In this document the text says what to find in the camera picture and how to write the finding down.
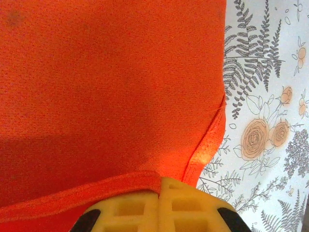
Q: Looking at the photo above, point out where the orange t-shirt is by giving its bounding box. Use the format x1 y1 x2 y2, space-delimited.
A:
0 0 227 232

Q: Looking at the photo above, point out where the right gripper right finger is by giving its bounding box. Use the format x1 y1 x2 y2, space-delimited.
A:
159 176 252 232

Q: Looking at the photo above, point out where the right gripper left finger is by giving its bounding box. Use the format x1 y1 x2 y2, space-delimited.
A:
70 190 160 232

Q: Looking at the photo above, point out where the floral tablecloth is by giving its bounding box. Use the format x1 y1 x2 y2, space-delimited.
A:
197 0 309 232

